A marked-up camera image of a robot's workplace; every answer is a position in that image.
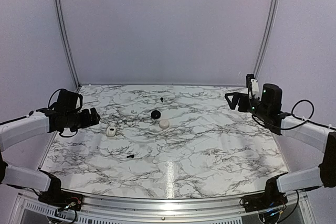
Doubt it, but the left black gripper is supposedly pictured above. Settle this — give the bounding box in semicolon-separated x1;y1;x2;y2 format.
66;108;100;132

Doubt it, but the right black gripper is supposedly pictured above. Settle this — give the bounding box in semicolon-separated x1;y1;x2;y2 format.
225;92;270;120

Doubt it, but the cream oval earbud case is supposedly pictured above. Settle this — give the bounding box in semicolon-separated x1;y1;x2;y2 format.
106;126;116;137

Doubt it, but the black round earbud case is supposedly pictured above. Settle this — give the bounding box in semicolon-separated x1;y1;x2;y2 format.
151;110;161;120

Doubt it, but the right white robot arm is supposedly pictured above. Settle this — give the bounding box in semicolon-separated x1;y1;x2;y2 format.
225;79;335;207

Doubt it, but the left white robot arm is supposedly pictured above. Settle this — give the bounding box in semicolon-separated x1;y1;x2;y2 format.
1;88;100;206

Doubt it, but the pink round earbud case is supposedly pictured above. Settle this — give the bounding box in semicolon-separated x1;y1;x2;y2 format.
159;119;170;129

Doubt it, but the left corner frame post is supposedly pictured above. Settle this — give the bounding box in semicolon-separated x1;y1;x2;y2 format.
54;0;80;89

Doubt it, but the corner frame post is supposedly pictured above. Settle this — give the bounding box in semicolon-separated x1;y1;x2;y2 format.
253;0;279;78
54;0;80;89

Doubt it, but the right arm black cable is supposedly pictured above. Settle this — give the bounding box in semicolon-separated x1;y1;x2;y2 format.
272;99;315;131

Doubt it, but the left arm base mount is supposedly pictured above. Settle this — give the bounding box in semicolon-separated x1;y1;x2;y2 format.
38;177;83;211

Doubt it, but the aluminium front rail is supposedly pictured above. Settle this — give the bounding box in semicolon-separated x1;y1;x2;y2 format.
15;192;310;224

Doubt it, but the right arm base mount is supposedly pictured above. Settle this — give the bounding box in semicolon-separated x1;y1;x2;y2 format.
239;173;288;212

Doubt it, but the right corner frame post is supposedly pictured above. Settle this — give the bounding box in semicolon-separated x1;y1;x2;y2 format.
253;0;279;78

